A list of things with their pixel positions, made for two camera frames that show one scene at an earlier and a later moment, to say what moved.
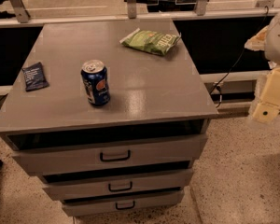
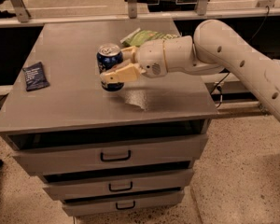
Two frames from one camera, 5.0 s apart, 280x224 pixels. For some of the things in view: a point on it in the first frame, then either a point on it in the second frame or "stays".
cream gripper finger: (275, 94) to (151, 60)
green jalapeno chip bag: (152, 42) stays
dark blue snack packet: (35, 77) stays
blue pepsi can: (96, 82) to (109, 54)
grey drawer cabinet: (111, 116) stays
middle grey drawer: (97, 184) stays
